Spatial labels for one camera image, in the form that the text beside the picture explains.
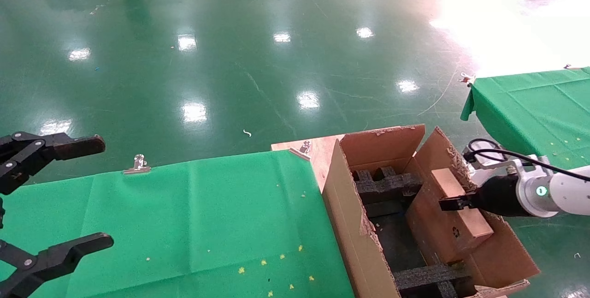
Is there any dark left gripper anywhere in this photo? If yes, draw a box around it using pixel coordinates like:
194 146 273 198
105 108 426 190
0 132 115 298

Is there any small brown cardboard box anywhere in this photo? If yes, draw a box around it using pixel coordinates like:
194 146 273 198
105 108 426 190
431 168 495 264

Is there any large green table cloth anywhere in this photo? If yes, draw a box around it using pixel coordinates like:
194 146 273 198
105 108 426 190
0 150 355 298

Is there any green cloth side table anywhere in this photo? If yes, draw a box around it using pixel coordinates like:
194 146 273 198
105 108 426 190
460 67 590 172

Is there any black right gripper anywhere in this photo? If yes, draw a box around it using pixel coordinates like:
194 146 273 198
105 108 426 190
439 174 524 218

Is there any large open brown carton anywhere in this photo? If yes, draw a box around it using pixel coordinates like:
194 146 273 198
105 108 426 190
322 124 541 298

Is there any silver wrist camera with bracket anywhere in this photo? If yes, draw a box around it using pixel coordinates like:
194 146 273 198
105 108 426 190
462 143 524 174

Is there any black foam insert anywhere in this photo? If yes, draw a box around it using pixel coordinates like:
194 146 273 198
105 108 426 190
394 261 471 298
353 167 424 218

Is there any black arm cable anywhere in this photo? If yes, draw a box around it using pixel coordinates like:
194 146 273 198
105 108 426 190
462 139 590 182

